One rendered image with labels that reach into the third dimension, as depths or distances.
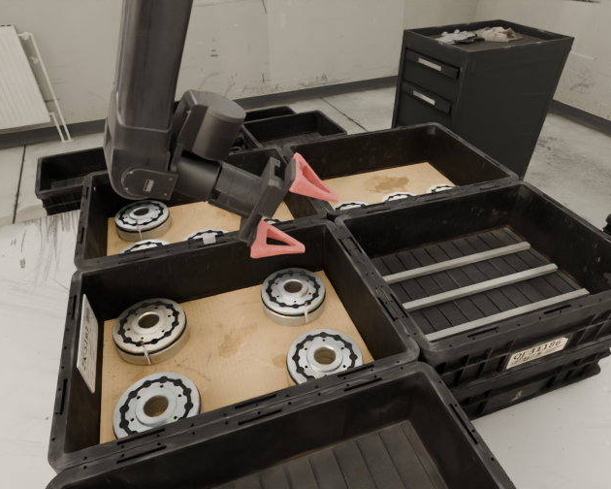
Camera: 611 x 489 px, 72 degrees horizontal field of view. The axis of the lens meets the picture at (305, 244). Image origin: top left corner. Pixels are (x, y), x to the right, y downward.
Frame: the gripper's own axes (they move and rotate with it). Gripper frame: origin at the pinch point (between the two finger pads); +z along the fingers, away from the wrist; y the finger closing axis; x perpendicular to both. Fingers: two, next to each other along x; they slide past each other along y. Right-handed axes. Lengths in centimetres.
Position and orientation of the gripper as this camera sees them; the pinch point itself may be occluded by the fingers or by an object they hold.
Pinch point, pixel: (314, 223)
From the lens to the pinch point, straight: 58.4
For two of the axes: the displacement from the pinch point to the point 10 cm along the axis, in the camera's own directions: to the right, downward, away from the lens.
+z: 8.9, 3.4, 3.1
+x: 0.2, 6.4, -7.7
